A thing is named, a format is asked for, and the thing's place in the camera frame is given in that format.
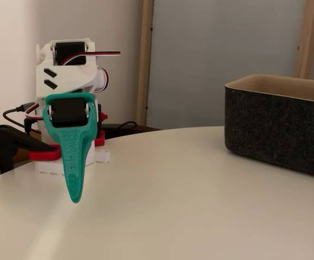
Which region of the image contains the dark grey felt basket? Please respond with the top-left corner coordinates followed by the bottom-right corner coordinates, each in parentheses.
top-left (224, 74), bottom-right (314, 181)

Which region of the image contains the grey panel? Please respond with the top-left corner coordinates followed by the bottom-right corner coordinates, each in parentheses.
top-left (145, 0), bottom-right (306, 130)

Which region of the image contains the red white black servo wire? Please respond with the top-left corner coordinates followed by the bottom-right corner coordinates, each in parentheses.
top-left (59, 50), bottom-right (121, 66)
top-left (23, 102), bottom-right (44, 120)
top-left (95, 67), bottom-right (109, 93)

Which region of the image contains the white studded base plate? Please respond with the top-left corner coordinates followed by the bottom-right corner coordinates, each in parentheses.
top-left (34, 150), bottom-right (112, 176)

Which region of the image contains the black clamp red pad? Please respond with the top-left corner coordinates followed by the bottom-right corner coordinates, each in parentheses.
top-left (0, 123), bottom-right (62, 174)

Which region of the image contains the light wooden post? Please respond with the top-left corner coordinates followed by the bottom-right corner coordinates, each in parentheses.
top-left (136, 0), bottom-right (155, 127)
top-left (293, 0), bottom-right (314, 80)

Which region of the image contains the black clamp red trigger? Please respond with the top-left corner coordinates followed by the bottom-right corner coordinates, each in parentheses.
top-left (94, 104), bottom-right (109, 147)

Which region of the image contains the thin black cable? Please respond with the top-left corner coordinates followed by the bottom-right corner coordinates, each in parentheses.
top-left (101, 121), bottom-right (139, 136)

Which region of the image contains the black power cable plug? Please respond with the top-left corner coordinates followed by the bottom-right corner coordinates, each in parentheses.
top-left (23, 115), bottom-right (38, 134)

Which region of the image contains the black cable grey plug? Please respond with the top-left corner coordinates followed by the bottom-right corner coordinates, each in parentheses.
top-left (2, 101), bottom-right (43, 135)

